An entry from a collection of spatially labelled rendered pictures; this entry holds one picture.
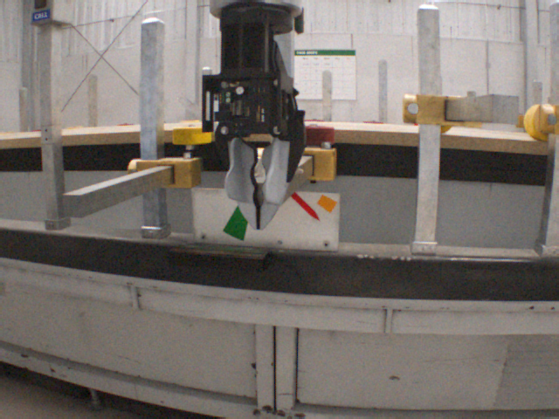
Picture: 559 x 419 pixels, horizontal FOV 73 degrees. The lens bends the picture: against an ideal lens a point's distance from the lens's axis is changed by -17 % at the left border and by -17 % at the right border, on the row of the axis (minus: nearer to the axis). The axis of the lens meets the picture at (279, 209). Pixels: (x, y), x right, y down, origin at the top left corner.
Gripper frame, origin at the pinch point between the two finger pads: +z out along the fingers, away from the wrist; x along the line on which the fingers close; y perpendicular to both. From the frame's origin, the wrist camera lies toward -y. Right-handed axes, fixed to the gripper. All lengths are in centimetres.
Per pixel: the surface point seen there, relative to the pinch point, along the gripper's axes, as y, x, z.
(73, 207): -0.6, -24.7, 0.3
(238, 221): -29.7, -11.5, 7.7
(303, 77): -743, -111, -89
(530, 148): -46, 45, -6
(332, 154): -29.6, 4.5, -4.1
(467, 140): -46, 31, -7
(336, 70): -742, -52, -102
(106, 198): -7.0, -23.6, 0.2
